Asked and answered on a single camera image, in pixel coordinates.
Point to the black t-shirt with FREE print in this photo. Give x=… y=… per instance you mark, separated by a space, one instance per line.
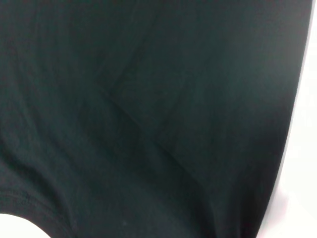
x=148 y=111

